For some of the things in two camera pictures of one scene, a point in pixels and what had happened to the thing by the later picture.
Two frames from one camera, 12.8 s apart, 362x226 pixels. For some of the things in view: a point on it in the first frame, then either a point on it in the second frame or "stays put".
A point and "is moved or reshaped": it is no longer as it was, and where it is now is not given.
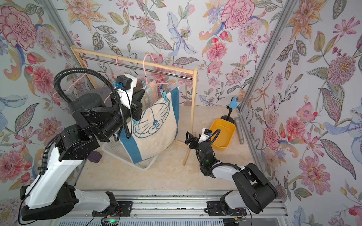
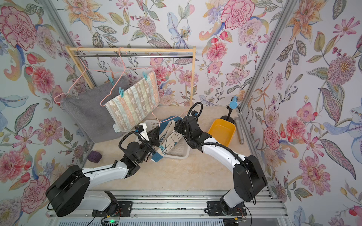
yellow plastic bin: [223, 139] stays put
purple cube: [94, 157] stays put
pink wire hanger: [145, 76] -> [167, 119]
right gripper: [196, 143] -> [181, 126]
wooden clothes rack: [181, 68] -> [135, 52]
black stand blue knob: [233, 105] stays put
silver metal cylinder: [239, 129] stays put
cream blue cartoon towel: [156, 129] is moved or reshaped
